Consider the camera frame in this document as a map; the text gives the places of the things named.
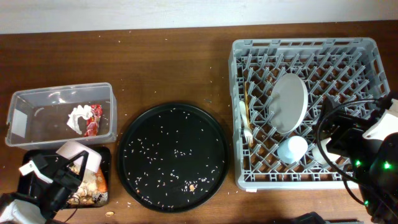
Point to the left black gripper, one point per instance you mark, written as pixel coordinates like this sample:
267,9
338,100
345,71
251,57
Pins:
68,180

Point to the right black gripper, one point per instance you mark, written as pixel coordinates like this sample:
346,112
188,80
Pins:
350,127

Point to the white bowl with leftovers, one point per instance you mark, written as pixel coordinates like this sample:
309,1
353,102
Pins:
72,148

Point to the red snack wrapper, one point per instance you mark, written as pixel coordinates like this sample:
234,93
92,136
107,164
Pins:
93,123

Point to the grey round plate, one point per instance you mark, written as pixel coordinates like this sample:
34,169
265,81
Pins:
289,103

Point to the white napkin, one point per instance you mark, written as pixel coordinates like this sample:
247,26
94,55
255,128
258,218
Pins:
77,113

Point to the white paper cup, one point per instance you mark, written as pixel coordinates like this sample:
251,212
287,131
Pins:
318,156

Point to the light blue cup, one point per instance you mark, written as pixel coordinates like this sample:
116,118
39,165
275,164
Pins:
292,149

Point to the wooden chopstick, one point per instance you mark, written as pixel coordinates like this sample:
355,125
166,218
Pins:
247,105

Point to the white plastic fork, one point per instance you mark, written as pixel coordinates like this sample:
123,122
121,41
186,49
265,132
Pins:
247,130

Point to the orange carrot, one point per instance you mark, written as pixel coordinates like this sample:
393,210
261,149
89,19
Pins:
101,182

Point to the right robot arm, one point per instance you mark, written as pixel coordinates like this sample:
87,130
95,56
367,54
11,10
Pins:
376,176

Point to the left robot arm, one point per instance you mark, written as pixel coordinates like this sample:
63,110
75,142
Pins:
19,208

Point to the grey plastic dishwasher rack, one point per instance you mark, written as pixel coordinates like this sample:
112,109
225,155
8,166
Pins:
344,69

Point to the food leftovers pile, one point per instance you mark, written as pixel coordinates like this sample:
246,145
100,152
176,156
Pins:
87,194

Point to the clear plastic bin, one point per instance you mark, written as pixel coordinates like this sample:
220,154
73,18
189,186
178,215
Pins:
37,118

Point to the round black serving tray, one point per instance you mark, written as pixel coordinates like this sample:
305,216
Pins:
173,158

